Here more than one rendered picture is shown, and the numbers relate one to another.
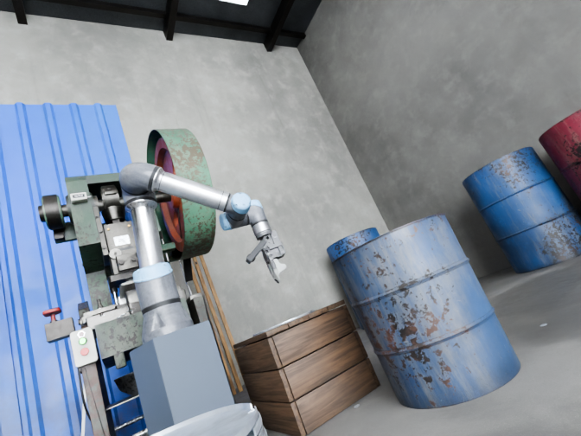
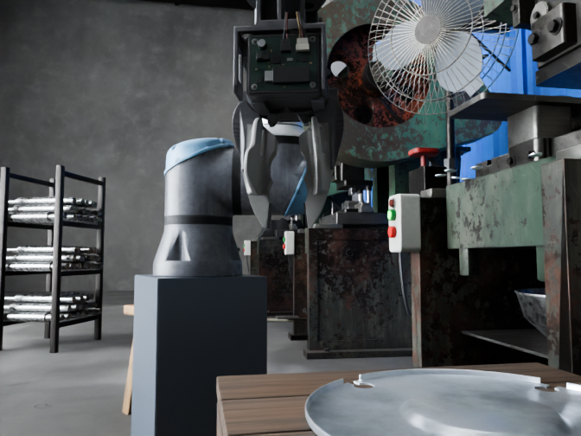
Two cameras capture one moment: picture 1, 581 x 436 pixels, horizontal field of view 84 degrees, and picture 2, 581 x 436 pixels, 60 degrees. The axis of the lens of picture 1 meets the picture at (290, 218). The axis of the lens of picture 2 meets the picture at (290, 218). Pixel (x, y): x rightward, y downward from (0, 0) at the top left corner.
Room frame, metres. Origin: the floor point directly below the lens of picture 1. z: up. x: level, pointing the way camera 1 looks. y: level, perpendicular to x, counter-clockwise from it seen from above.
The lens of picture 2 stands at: (1.50, -0.25, 0.48)
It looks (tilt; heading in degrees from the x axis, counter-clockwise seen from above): 4 degrees up; 114
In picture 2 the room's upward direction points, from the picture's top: straight up
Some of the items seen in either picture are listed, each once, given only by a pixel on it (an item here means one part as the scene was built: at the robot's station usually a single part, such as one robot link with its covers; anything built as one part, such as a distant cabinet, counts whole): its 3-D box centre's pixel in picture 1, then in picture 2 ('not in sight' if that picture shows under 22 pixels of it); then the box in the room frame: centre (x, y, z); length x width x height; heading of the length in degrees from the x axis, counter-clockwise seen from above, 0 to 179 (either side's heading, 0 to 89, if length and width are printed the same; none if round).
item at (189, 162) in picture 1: (169, 203); not in sight; (1.95, 0.70, 1.33); 1.03 x 0.28 x 0.82; 34
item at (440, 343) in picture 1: (418, 305); not in sight; (1.16, -0.28, 0.24); 0.42 x 0.42 x 0.48
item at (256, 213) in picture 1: (254, 214); not in sight; (1.33, 0.14, 0.82); 0.09 x 0.08 x 0.11; 116
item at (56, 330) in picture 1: (63, 342); (428, 202); (1.31, 1.06, 0.62); 0.10 x 0.06 x 0.20; 124
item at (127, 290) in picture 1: (138, 298); (522, 137); (1.53, 0.83, 0.72); 0.25 x 0.14 x 0.14; 34
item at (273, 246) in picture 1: (270, 246); (284, 46); (1.33, 0.12, 0.66); 0.09 x 0.08 x 0.12; 108
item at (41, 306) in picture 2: not in sight; (52, 257); (-0.83, 1.78, 0.47); 0.46 x 0.43 x 0.95; 14
